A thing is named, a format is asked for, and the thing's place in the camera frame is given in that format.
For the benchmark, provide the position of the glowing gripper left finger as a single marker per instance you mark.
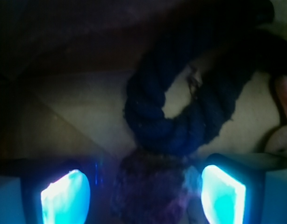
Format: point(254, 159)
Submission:
point(55, 192)

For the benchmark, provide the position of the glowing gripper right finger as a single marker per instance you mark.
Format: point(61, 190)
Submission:
point(232, 189)

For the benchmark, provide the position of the pink plush bunny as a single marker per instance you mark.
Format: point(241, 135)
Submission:
point(277, 142)

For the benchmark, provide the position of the brown paper bag bin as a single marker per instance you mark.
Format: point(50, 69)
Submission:
point(63, 69)

